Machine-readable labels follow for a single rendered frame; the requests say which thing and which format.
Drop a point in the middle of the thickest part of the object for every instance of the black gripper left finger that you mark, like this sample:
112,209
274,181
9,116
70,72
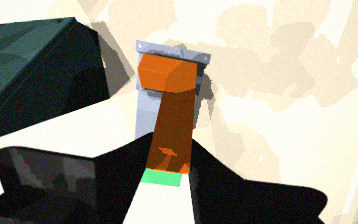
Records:
106,183

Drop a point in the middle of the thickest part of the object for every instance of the orange l-shaped part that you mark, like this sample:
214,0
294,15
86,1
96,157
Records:
171,145

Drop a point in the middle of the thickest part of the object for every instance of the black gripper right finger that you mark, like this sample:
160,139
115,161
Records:
221,196

